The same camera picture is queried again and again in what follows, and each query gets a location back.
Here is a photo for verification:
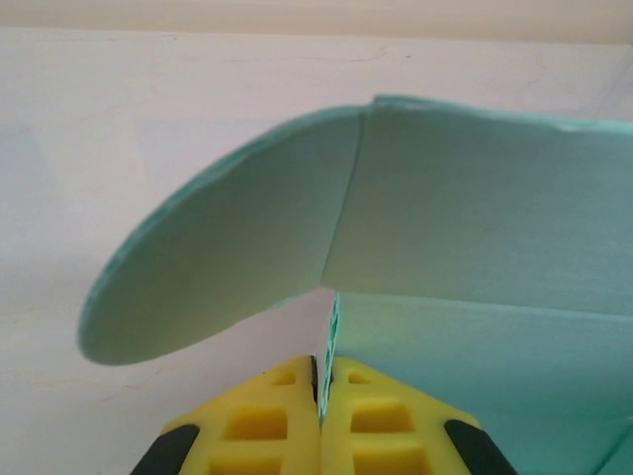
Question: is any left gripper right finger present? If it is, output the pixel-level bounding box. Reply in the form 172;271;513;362
319;356;520;475

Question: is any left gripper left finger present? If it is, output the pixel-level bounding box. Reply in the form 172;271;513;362
129;354;323;475

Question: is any light teal paper box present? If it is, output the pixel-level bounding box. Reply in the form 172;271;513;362
75;93;633;475

